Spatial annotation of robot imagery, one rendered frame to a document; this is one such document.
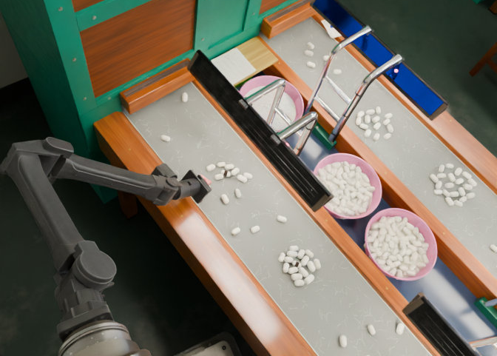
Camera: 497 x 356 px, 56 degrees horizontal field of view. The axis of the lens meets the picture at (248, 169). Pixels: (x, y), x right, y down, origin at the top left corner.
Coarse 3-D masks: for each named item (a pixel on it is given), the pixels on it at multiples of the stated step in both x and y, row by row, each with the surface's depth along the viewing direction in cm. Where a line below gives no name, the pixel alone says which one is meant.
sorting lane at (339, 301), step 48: (192, 96) 183; (192, 144) 173; (240, 144) 176; (240, 192) 167; (288, 192) 170; (240, 240) 159; (288, 240) 162; (288, 288) 154; (336, 288) 157; (336, 336) 149; (384, 336) 152
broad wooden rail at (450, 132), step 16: (320, 16) 210; (352, 48) 205; (368, 64) 202; (384, 80) 199; (400, 96) 196; (416, 112) 194; (432, 128) 192; (448, 128) 192; (448, 144) 189; (464, 144) 190; (480, 144) 191; (464, 160) 187; (480, 160) 187; (496, 160) 189; (480, 176) 185; (496, 176) 185; (496, 192) 183
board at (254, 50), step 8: (248, 40) 196; (256, 40) 197; (240, 48) 193; (248, 48) 194; (256, 48) 194; (264, 48) 195; (248, 56) 192; (256, 56) 192; (264, 56) 193; (272, 56) 194; (256, 64) 190; (264, 64) 191; (256, 72) 189; (240, 80) 186
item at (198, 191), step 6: (186, 174) 156; (192, 174) 155; (186, 180) 151; (192, 180) 152; (198, 180) 154; (192, 186) 150; (198, 186) 153; (204, 186) 153; (192, 192) 151; (198, 192) 154; (204, 192) 153; (198, 198) 155
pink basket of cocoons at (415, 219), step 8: (392, 208) 170; (376, 216) 169; (392, 216) 174; (400, 216) 173; (416, 216) 171; (368, 224) 166; (416, 224) 172; (424, 224) 170; (424, 232) 171; (432, 232) 168; (432, 240) 168; (368, 248) 162; (432, 248) 168; (432, 256) 166; (376, 264) 160; (432, 264) 163; (384, 272) 162; (424, 272) 162; (408, 280) 159
